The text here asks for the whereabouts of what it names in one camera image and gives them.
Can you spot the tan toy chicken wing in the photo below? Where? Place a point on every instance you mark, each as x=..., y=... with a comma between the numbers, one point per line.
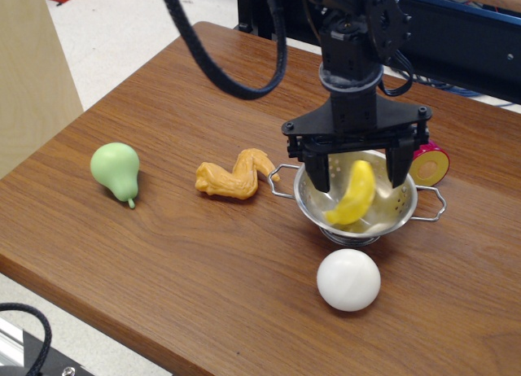
x=241, y=182

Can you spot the dark blue metal frame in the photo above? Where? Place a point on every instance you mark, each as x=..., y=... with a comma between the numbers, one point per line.
x=471, y=44

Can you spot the light plywood panel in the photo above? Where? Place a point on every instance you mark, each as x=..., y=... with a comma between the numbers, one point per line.
x=38, y=95

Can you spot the small steel colander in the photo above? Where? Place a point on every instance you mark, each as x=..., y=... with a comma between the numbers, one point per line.
x=391, y=209

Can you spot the white toy egg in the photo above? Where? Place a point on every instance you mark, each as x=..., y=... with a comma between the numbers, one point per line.
x=348, y=280

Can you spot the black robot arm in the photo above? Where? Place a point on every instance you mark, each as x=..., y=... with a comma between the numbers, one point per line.
x=358, y=38

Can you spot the red halved toy fruit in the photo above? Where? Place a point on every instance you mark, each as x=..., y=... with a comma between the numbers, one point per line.
x=430, y=164

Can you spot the yellow toy banana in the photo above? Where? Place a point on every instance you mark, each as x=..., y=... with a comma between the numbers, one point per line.
x=358, y=196

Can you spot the green toy pear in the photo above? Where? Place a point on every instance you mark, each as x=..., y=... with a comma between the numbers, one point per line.
x=116, y=165

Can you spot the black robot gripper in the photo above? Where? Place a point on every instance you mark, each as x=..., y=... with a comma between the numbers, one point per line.
x=358, y=121

